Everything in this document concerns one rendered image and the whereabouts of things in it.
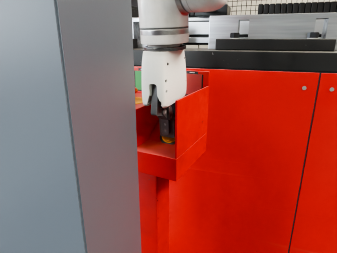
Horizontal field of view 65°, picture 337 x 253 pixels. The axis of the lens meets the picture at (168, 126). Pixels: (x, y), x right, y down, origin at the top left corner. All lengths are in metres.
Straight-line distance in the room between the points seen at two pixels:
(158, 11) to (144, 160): 0.26
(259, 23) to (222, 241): 0.68
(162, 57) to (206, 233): 0.66
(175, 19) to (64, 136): 0.30
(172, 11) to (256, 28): 0.44
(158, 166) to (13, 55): 0.35
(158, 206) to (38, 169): 0.43
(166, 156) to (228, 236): 0.52
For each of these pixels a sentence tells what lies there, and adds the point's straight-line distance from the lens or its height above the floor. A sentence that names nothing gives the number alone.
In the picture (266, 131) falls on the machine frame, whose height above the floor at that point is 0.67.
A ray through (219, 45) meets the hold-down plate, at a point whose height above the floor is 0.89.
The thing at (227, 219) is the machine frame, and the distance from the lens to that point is 0.90.
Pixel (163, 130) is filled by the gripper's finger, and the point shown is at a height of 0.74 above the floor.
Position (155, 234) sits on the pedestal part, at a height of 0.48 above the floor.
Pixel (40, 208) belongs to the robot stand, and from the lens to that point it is 0.23.
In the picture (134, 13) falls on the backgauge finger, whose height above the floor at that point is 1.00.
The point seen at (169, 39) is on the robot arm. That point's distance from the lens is 0.45.
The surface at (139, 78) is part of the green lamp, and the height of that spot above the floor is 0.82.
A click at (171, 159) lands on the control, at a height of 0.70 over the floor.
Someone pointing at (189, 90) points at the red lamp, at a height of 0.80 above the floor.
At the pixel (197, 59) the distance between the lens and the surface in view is 0.74.
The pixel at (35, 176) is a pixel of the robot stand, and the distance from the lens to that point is 0.22.
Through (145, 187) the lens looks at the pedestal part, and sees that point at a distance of 0.60.
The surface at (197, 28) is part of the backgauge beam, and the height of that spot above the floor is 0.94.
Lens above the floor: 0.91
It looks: 18 degrees down
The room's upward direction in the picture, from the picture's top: straight up
